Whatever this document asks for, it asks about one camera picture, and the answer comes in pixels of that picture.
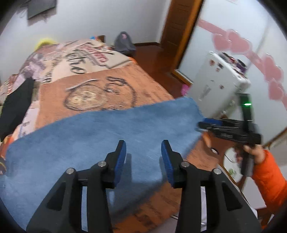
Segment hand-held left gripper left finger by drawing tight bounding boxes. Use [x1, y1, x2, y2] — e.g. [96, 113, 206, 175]
[26, 140, 127, 233]

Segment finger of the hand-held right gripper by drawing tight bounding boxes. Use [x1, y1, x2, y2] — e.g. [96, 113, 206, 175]
[196, 125, 216, 133]
[198, 118, 225, 126]

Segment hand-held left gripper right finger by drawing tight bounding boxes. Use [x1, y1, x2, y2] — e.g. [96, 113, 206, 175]
[161, 139, 263, 233]

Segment blue denim pants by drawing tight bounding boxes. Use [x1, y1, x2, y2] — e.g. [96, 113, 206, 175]
[0, 97, 205, 230]

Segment person's right hand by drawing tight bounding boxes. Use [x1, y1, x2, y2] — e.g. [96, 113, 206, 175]
[243, 144, 266, 165]

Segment pile of small dark items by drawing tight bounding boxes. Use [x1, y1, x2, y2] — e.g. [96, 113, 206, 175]
[221, 53, 247, 74]

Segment pink heart garland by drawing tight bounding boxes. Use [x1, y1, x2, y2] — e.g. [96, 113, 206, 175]
[198, 19, 287, 106]

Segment printed blanket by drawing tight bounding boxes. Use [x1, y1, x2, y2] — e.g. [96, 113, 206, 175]
[0, 39, 225, 233]

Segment wooden door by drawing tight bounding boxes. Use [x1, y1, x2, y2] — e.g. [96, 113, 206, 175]
[160, 0, 203, 74]

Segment grey backpack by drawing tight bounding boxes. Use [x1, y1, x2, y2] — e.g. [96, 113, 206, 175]
[114, 31, 137, 55]

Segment black cloth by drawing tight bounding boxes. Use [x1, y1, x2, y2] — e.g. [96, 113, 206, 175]
[0, 77, 35, 141]

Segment yellow plush item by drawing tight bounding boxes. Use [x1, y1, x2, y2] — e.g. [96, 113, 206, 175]
[34, 39, 55, 51]

